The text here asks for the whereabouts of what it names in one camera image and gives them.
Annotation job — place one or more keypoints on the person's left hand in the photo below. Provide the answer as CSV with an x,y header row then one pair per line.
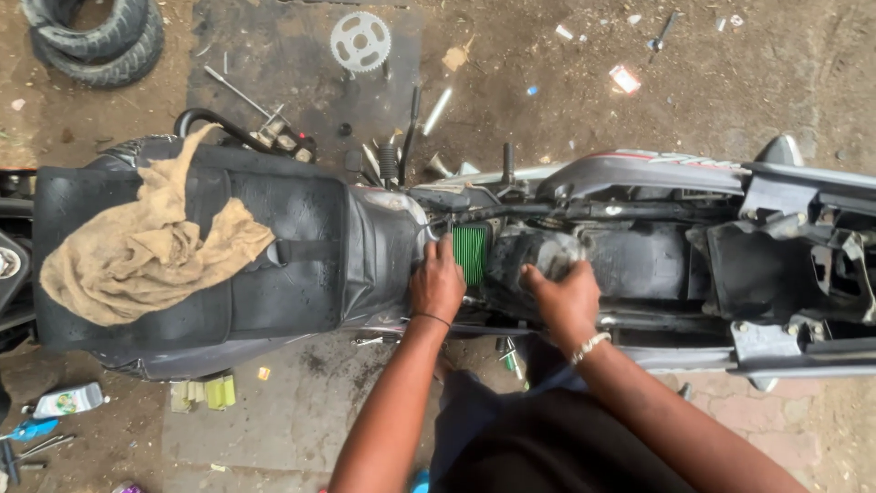
x,y
436,282

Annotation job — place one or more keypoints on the black motorcycle seat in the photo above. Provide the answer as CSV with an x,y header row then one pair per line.
x,y
205,253

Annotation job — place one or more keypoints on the person's right hand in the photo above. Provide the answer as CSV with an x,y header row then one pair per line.
x,y
564,300

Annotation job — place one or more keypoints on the dark hand tool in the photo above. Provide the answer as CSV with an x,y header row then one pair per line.
x,y
661,35

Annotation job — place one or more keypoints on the brown paper scrap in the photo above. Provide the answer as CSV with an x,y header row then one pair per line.
x,y
456,56

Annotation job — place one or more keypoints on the green air filter element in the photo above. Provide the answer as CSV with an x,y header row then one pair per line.
x,y
469,254

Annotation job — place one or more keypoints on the black thread wristband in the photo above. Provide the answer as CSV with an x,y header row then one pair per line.
x,y
432,318

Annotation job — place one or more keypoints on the person's dark clothing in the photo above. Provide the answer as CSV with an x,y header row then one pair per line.
x,y
540,431

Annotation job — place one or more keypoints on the shiny metal axle rod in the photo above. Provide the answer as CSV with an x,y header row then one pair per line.
x,y
436,111

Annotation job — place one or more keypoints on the stack of black tyres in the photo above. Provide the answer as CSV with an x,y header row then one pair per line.
x,y
96,38

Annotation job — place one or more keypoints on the stripped grey motorcycle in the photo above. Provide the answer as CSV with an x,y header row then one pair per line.
x,y
657,260

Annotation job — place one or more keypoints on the black screwdriver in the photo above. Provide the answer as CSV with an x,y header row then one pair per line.
x,y
409,133

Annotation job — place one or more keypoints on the person's left fingers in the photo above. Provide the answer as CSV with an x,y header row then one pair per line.
x,y
438,248

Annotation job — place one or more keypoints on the yellow green sponge block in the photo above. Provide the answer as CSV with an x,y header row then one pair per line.
x,y
220,392

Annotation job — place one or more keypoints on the red white paper wrapper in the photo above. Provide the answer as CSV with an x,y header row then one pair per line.
x,y
624,79

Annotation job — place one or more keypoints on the tan burlap rag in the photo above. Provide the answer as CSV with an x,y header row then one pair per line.
x,y
147,246

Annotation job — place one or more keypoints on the white oil bottle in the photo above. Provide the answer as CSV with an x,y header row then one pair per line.
x,y
68,400

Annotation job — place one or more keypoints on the black rubber floor mat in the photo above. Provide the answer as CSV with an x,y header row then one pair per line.
x,y
308,82

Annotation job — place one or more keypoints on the black air box housing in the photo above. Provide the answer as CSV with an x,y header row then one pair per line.
x,y
520,263

